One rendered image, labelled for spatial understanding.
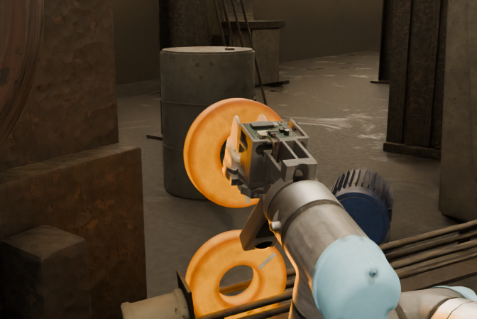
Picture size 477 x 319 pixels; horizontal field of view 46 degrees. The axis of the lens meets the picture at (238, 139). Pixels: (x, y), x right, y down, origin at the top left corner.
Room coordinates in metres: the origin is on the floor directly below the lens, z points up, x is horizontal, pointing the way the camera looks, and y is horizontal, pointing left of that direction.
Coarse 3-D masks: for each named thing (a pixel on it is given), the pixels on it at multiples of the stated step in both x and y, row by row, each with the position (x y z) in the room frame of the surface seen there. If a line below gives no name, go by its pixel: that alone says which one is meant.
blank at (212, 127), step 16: (208, 112) 0.74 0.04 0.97; (224, 112) 0.74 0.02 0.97; (240, 112) 0.75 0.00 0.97; (256, 112) 0.76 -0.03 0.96; (272, 112) 0.77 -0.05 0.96; (192, 128) 0.74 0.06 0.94; (208, 128) 0.73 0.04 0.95; (224, 128) 0.74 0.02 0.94; (192, 144) 0.73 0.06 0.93; (208, 144) 0.73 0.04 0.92; (192, 160) 0.72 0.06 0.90; (208, 160) 0.73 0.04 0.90; (192, 176) 0.72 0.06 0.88; (208, 176) 0.73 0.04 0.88; (224, 176) 0.74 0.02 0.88; (208, 192) 0.73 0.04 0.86; (224, 192) 0.74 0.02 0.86; (240, 192) 0.74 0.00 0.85
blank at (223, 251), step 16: (208, 240) 0.77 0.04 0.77; (224, 240) 0.75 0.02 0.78; (240, 240) 0.75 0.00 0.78; (208, 256) 0.74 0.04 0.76; (224, 256) 0.75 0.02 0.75; (240, 256) 0.75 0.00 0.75; (256, 256) 0.76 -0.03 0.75; (272, 256) 0.77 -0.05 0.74; (192, 272) 0.74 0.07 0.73; (208, 272) 0.74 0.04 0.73; (224, 272) 0.75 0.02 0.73; (256, 272) 0.77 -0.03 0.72; (272, 272) 0.77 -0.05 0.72; (192, 288) 0.73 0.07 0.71; (208, 288) 0.74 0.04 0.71; (256, 288) 0.77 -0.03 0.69; (272, 288) 0.77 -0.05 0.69; (208, 304) 0.74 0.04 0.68; (224, 304) 0.75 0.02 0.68; (240, 304) 0.76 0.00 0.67
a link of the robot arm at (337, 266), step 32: (288, 224) 0.52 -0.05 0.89; (320, 224) 0.49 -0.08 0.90; (352, 224) 0.50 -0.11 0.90; (288, 256) 0.51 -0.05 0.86; (320, 256) 0.46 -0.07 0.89; (352, 256) 0.45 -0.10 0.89; (384, 256) 0.46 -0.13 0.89; (320, 288) 0.44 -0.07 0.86; (352, 288) 0.43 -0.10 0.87; (384, 288) 0.44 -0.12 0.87
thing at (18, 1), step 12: (12, 0) 0.63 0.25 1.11; (24, 0) 0.64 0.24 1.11; (12, 12) 0.63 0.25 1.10; (24, 12) 0.64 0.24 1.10; (12, 24) 0.63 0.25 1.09; (24, 24) 0.64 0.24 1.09; (12, 36) 0.63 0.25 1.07; (24, 36) 0.64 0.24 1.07; (12, 48) 0.63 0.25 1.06; (12, 60) 0.63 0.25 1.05; (0, 72) 0.61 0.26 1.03; (12, 72) 0.63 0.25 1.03; (0, 84) 0.61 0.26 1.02; (12, 84) 0.62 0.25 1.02; (0, 96) 0.61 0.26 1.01; (0, 108) 0.61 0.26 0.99
